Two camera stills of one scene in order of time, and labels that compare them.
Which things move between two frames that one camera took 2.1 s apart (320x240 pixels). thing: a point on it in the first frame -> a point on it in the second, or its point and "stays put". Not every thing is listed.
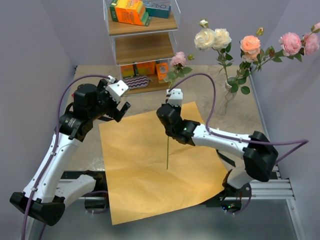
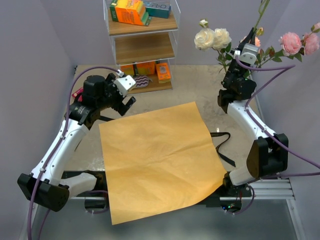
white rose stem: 219,40 stays put
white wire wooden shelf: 143,35 stays put
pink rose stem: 180,68 -> 257,29
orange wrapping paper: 149,174 stays put
